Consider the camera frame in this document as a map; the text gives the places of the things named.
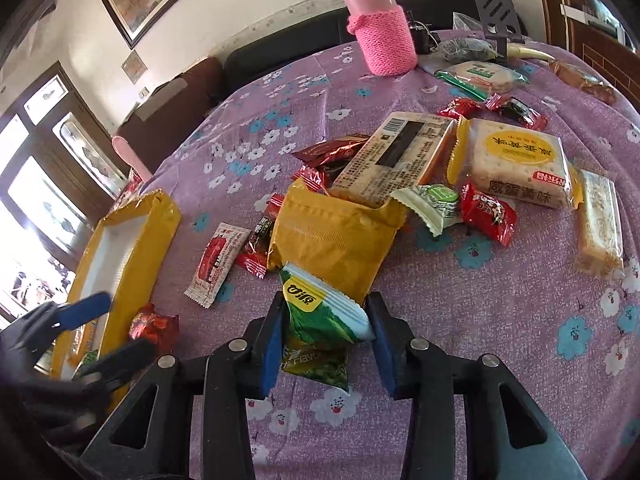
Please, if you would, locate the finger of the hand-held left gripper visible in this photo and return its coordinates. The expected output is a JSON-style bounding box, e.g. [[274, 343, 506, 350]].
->
[[75, 339, 156, 391], [15, 291, 113, 346]]

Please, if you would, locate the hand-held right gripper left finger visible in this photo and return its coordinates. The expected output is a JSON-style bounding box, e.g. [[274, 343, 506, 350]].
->
[[82, 291, 290, 480]]

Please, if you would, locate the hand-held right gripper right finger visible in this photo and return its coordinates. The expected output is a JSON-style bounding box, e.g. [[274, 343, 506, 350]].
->
[[365, 291, 588, 480]]

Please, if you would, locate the bright green snack packet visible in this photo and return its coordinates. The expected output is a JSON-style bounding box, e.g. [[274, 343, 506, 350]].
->
[[278, 262, 376, 347]]

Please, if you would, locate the yellow-taped cardboard box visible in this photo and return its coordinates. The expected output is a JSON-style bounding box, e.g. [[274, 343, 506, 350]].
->
[[50, 189, 182, 411]]

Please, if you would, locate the barcode cracker packet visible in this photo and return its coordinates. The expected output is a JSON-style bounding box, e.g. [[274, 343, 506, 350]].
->
[[327, 111, 458, 209]]

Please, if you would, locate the yellow cracker packet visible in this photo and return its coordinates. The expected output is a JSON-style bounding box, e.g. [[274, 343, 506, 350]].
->
[[446, 117, 583, 211]]

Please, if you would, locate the olive green snack packet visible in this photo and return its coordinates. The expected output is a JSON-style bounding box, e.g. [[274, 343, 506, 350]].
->
[[281, 342, 351, 392]]

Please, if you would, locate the red foil candy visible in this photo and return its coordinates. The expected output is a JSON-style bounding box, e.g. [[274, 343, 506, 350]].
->
[[129, 303, 180, 356]]

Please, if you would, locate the small red candy packet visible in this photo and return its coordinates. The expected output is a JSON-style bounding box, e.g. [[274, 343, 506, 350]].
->
[[298, 164, 333, 196], [235, 252, 271, 279], [264, 193, 286, 221]]

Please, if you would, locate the white red sachet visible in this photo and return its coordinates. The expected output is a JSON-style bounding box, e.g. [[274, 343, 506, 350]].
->
[[184, 222, 252, 308]]

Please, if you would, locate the dark wrapped candy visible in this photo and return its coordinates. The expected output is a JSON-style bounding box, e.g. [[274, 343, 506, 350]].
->
[[245, 216, 274, 256]]

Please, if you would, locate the purple floral tablecloth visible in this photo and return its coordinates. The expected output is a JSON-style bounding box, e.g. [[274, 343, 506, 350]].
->
[[65, 30, 640, 480]]

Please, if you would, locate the yellow foil pouch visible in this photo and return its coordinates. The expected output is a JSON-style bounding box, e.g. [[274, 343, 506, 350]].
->
[[267, 178, 408, 306]]

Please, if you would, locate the wooden glass door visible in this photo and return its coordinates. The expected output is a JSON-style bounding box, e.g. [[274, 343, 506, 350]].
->
[[0, 60, 132, 321]]

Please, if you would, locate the green white snack packet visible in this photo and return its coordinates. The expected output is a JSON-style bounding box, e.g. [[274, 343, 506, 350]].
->
[[390, 184, 463, 238]]

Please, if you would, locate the dark red foil packet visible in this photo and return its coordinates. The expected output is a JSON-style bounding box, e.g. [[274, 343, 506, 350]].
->
[[291, 133, 371, 181]]

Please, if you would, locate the brown armchair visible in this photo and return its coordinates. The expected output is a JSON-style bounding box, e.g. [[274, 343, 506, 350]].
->
[[116, 56, 224, 176]]

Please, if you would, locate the long clear cracker packet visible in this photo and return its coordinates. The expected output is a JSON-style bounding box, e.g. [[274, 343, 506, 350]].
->
[[574, 170, 626, 279]]

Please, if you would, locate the red black wrapped candy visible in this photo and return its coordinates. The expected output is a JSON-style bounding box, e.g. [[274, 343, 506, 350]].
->
[[486, 94, 549, 131]]

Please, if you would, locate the green rice cracker packet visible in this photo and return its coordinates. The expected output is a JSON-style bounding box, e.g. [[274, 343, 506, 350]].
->
[[435, 60, 530, 102]]

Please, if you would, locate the black sofa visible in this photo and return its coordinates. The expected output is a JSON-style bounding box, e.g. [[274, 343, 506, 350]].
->
[[222, 0, 531, 93]]

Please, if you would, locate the grey crumpled bag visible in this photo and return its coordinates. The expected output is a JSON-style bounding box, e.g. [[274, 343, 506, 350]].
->
[[432, 37, 497, 63]]

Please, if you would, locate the small black device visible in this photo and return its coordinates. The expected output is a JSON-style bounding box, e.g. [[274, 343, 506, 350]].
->
[[407, 10, 439, 56]]

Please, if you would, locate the pink knit-sleeved bottle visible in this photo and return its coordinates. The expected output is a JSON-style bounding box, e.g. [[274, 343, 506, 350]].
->
[[336, 0, 418, 77]]

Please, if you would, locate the cream curved object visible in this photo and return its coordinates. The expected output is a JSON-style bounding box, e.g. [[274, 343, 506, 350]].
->
[[505, 42, 557, 63]]

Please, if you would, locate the brown bread packet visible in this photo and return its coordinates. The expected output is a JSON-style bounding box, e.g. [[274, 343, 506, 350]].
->
[[550, 60, 618, 106]]

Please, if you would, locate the clear plastic bag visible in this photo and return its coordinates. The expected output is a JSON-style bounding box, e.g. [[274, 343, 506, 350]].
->
[[452, 12, 483, 37]]

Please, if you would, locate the wooden cabinet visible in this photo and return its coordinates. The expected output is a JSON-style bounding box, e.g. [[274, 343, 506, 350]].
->
[[532, 0, 640, 61]]

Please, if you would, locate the small wall paper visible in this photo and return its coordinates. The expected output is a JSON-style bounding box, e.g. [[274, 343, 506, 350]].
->
[[121, 51, 148, 83]]

